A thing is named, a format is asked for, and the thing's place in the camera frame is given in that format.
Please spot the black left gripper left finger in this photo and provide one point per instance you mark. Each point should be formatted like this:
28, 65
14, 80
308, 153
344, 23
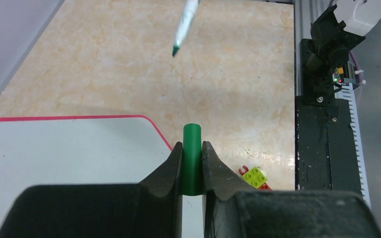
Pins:
160, 211

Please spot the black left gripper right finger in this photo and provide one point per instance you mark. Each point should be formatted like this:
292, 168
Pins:
222, 218

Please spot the green marker cap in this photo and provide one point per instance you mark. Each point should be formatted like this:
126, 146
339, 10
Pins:
191, 163

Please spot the pink-framed whiteboard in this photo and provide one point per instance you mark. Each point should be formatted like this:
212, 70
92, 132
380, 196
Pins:
76, 150

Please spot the green white marker pen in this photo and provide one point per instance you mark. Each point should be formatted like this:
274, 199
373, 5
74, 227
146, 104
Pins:
185, 23

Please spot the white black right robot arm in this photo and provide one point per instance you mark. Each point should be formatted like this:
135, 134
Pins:
338, 30

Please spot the red yellow toy brick car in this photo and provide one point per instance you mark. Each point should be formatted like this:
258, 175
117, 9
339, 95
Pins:
254, 177

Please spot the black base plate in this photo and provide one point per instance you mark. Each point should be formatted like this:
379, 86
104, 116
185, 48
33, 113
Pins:
326, 155

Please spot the aluminium frame rail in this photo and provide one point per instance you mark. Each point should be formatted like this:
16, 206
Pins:
361, 78

